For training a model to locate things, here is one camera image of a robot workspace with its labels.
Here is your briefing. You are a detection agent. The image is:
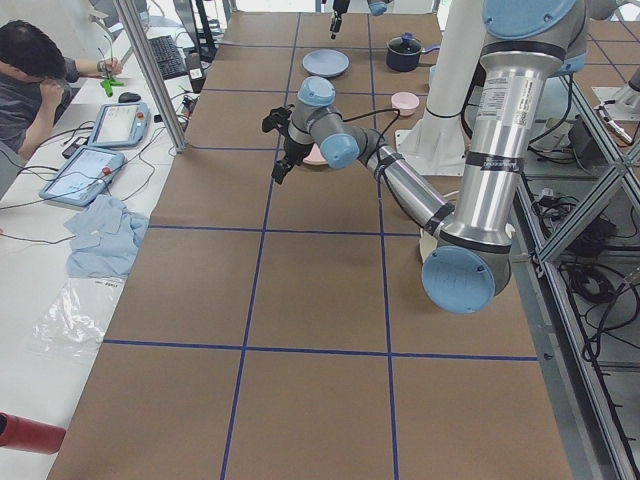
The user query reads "near teach pendant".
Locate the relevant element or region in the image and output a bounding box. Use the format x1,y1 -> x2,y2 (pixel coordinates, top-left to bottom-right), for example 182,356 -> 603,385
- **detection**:
39,146 -> 125,207

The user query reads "seated person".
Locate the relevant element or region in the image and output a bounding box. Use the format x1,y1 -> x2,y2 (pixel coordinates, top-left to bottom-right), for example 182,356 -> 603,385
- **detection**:
1,20 -> 122,161

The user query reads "aluminium frame post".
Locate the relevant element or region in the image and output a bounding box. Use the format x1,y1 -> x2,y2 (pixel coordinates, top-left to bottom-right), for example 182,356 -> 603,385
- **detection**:
114,0 -> 187,153

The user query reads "light blue cup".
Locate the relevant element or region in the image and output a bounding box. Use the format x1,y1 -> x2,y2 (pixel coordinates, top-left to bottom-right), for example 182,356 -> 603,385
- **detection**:
428,65 -> 437,90

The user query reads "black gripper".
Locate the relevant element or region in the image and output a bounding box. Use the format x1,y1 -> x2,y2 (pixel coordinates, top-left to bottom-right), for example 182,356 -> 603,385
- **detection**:
330,0 -> 350,40
261,104 -> 313,185

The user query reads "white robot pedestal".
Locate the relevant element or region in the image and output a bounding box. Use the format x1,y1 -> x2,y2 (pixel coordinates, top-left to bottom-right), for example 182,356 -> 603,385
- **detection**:
396,0 -> 486,176

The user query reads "clear plastic bag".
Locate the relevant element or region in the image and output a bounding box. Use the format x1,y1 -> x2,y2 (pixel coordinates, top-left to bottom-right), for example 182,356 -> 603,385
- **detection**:
33,277 -> 125,357

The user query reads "black computer mouse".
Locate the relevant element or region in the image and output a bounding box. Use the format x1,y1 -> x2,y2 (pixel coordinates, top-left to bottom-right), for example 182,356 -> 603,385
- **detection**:
118,92 -> 141,103

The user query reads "green tool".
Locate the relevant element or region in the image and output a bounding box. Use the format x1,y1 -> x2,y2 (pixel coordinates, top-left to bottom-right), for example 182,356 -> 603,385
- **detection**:
100,76 -> 124,98

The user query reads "black keyboard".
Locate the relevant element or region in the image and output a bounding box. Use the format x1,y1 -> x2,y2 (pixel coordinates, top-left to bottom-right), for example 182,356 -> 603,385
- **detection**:
148,35 -> 188,80

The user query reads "teach pendant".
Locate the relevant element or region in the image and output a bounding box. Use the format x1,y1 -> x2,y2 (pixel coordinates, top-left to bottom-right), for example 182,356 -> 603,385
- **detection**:
88,102 -> 149,148
39,146 -> 125,207

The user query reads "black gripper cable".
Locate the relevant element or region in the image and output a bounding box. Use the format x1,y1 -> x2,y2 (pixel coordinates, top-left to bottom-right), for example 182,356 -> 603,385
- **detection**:
342,107 -> 402,151

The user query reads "dark blue pot with lid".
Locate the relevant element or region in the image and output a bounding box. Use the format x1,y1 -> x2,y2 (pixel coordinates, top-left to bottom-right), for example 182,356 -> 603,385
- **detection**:
386,32 -> 440,73

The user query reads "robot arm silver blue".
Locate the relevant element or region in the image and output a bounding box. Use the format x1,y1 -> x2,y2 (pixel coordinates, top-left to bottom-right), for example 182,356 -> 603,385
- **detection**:
329,0 -> 389,40
262,1 -> 589,314

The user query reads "pink plate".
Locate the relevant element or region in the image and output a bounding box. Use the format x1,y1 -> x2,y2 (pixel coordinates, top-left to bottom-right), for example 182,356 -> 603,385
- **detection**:
303,145 -> 327,166

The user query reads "light blue plate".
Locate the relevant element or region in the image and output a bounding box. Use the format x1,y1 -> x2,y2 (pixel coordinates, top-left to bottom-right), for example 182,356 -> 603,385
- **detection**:
302,49 -> 350,79

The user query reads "far teach pendant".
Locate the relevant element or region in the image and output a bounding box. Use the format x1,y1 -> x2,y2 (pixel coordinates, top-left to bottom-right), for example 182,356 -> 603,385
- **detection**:
88,102 -> 149,148

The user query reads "pink bowl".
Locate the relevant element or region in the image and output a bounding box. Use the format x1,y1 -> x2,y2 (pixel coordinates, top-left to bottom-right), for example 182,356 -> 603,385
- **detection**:
391,92 -> 420,117

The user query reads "light blue cloth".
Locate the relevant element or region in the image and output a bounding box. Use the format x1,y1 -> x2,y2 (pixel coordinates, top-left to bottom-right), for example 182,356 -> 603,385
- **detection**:
64,194 -> 149,278

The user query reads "cream toaster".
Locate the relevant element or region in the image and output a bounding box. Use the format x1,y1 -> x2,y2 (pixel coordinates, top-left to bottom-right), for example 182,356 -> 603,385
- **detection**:
417,188 -> 516,263

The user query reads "red bottle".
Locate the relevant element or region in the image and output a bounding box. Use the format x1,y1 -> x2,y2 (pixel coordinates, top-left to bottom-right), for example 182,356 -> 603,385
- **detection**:
1,412 -> 66,454

